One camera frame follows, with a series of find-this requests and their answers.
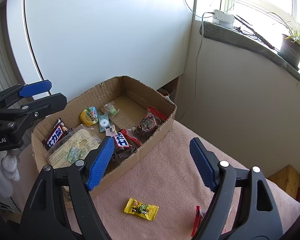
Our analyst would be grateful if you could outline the teal mint candy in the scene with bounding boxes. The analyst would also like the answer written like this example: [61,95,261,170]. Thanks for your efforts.
[98,113,110,133]

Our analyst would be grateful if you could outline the grey windowsill mat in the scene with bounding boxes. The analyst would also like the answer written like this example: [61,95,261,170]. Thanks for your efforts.
[199,21,300,81]

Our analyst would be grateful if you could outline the red date snack bag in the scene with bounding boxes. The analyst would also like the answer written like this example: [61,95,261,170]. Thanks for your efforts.
[191,205,205,237]

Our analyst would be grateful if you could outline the small white red packet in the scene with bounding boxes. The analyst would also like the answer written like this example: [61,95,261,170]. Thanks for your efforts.
[105,125,117,137]

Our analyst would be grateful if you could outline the green candy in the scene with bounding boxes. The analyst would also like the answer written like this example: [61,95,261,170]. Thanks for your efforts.
[104,101,120,118]

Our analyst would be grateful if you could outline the brown cardboard box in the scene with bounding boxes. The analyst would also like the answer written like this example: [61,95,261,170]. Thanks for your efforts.
[31,75,178,199]

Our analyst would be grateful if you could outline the yellow candy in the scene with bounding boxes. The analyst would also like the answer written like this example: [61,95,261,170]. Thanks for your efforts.
[123,198,159,221]

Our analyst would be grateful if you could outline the potted spider plant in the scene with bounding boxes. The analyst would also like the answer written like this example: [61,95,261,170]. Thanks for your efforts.
[267,11,300,98]

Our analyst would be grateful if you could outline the bread cracker pack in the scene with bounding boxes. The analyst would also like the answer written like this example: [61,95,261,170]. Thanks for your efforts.
[46,125,101,168]

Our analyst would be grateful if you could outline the dark snickers bar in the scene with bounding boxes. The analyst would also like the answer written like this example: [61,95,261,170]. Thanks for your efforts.
[112,129,142,161]

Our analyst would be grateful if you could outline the white power box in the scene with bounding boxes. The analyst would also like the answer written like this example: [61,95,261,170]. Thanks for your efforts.
[212,9,235,29]

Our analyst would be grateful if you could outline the white gloved hand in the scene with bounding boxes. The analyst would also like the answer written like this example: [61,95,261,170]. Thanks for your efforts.
[0,151,20,198]

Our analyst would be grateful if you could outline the white cable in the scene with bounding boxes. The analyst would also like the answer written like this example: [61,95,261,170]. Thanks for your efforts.
[174,0,216,100]

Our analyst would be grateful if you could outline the orange jelly cup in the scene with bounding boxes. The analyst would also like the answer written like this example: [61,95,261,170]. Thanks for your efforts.
[80,106,98,126]

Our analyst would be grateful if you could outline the pink table cloth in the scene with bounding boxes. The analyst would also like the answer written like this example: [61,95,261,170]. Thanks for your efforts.
[17,121,300,239]

